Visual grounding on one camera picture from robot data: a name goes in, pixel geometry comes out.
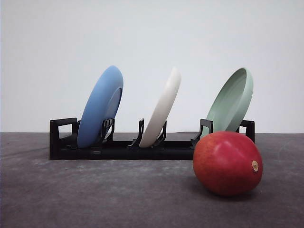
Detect white plate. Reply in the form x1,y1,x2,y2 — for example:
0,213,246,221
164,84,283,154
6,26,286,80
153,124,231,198
139,68,182,148

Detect light green plate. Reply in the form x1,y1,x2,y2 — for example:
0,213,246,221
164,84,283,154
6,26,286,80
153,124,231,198
202,68,254,138

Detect black plastic plate rack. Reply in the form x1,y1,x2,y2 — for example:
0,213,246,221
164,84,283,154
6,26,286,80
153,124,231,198
49,118,255,161

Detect blue plate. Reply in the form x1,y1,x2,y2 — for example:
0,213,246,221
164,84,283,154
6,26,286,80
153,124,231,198
77,66,124,149

